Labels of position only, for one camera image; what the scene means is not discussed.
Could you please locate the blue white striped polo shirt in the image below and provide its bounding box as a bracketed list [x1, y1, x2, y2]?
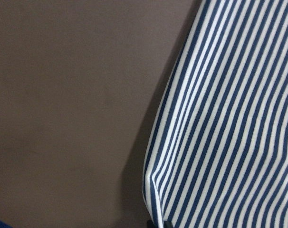
[143, 0, 288, 228]

